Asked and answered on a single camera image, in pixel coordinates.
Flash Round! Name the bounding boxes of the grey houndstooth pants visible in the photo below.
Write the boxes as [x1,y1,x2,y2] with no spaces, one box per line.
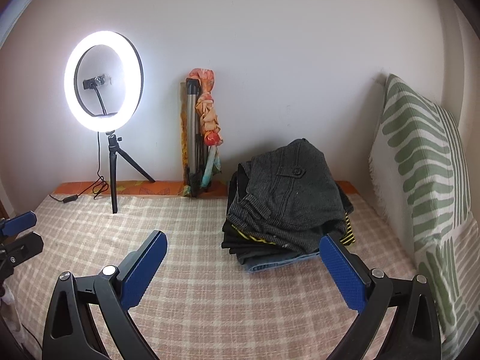
[226,138,346,253]

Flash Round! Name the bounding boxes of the green striped pillow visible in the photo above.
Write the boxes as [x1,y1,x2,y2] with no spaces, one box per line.
[369,74,474,264]

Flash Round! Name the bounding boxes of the folded blue jeans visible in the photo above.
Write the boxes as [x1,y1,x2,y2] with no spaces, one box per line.
[243,250,320,273]

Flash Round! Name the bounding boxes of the black garment yellow stripes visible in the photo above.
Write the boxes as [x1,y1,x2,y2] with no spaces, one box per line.
[220,172,356,267]

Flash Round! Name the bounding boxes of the folded silver tripod stand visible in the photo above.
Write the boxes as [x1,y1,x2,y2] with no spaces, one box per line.
[185,78,208,197]

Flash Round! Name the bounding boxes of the black power cable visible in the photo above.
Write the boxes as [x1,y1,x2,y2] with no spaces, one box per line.
[49,131,112,204]

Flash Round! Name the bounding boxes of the phone clamp in ring light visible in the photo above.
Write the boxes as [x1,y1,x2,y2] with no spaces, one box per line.
[82,74,107,116]

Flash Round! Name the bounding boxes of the white ring light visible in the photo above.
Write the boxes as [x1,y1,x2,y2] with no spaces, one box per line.
[64,31,144,133]

